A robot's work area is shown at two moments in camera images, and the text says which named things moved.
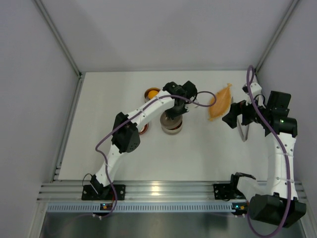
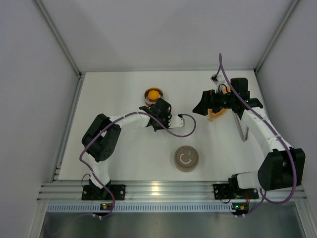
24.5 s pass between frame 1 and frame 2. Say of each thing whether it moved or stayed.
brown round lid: moved
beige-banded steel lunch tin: moved
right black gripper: moved
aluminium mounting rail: stayed
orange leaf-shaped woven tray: stayed
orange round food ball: stayed
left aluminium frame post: stayed
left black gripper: moved
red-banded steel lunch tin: stayed
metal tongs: stayed
